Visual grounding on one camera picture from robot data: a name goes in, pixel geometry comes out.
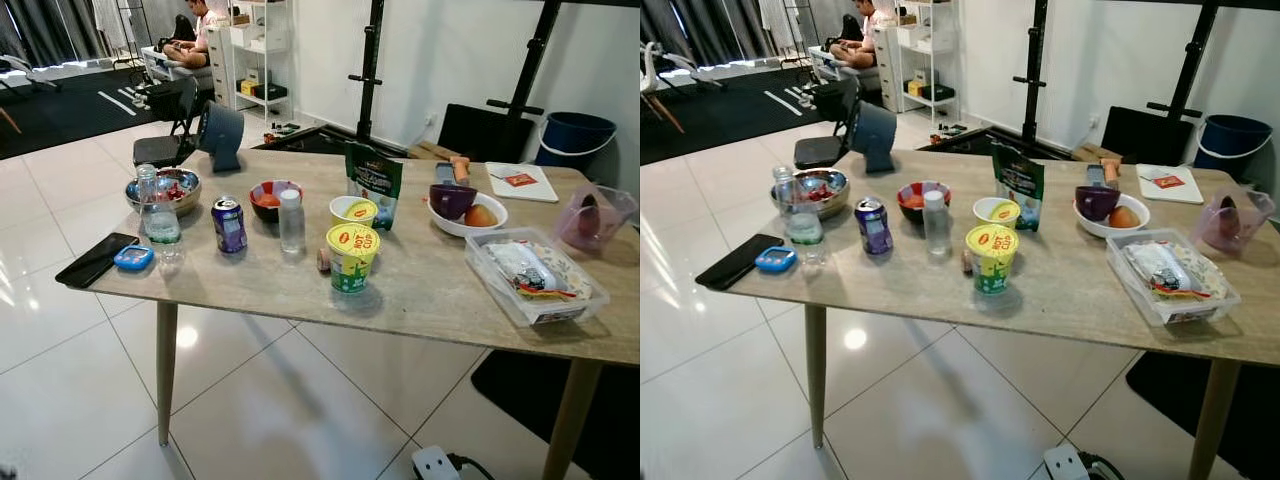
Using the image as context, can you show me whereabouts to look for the clear plastic water bottle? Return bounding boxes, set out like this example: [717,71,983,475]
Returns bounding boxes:
[137,165,186,266]
[775,166,824,266]

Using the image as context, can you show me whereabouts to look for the pink plastic jug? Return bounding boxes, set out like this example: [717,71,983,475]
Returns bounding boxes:
[555,183,638,252]
[1192,185,1276,253]

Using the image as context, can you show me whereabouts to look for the black smartphone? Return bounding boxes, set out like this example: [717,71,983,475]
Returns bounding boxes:
[55,232,139,290]
[695,234,784,292]

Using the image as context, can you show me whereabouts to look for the wrapped food pack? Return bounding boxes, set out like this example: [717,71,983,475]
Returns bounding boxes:
[486,240,581,301]
[1125,240,1216,301]

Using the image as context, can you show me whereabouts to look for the blue bucket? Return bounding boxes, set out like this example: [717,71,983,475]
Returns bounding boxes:
[1195,114,1274,171]
[537,111,618,168]

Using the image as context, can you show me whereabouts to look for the large black gym mat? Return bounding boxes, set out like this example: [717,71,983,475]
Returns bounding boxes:
[640,68,871,166]
[0,68,216,161]

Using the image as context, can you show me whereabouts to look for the clear plastic container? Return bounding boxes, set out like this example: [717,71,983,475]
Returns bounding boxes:
[1105,228,1242,327]
[464,227,611,328]

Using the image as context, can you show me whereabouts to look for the white bowl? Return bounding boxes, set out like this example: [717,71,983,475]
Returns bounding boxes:
[1074,193,1152,239]
[430,192,509,238]

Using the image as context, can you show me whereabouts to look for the purple bowl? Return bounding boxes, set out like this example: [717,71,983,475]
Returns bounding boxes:
[429,183,478,220]
[1075,185,1122,221]

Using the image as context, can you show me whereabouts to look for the steel bowl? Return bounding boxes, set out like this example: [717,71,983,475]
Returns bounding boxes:
[125,168,202,218]
[770,168,851,219]

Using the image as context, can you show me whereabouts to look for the black board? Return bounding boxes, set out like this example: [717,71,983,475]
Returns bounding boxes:
[1100,106,1196,166]
[437,103,536,164]

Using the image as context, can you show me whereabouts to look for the black chair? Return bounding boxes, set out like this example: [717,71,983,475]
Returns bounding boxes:
[133,75,201,169]
[793,75,863,171]

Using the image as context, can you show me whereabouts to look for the light wooden dining table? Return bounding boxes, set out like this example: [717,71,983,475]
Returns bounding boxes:
[57,148,641,480]
[693,148,1280,480]

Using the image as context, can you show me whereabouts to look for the dark curtains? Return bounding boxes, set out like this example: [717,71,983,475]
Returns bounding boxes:
[0,0,101,66]
[640,0,776,66]

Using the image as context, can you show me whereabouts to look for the purple drink can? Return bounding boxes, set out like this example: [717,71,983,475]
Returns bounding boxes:
[855,197,893,255]
[211,197,248,254]

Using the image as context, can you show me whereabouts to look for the grey blue fan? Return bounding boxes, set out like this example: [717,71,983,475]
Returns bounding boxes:
[850,100,898,173]
[196,100,246,173]

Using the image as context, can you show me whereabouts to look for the green snack bag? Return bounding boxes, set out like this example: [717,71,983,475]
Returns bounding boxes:
[991,142,1046,233]
[344,142,404,232]

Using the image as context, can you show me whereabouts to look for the red patterned bowl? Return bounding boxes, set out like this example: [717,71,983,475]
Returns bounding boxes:
[897,180,952,223]
[248,180,304,223]

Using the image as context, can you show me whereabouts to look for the tall yellow green noodle cup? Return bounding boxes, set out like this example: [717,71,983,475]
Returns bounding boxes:
[965,224,1021,296]
[326,223,381,295]

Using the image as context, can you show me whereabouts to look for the short yellow noodle cup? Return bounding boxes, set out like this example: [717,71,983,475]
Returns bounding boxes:
[329,195,379,229]
[973,196,1023,229]

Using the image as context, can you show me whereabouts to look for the small clear white-capped bottle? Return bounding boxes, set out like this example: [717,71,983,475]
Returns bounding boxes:
[279,189,306,254]
[923,190,951,256]

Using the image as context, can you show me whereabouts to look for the white shelf unit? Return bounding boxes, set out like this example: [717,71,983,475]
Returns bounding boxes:
[875,0,961,123]
[207,0,298,123]

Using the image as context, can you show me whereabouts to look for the white power strip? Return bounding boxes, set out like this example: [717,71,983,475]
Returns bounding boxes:
[411,446,463,480]
[1043,445,1091,480]

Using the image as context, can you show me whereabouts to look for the seated person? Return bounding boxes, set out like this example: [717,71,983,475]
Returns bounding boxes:
[828,0,898,69]
[163,0,229,69]

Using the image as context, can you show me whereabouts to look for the black rack post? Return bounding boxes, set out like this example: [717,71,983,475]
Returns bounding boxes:
[1012,0,1049,146]
[348,0,387,143]
[1147,0,1221,121]
[487,0,563,161]

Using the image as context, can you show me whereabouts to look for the black power cable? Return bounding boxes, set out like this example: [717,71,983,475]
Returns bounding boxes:
[1078,452,1126,480]
[448,452,496,480]

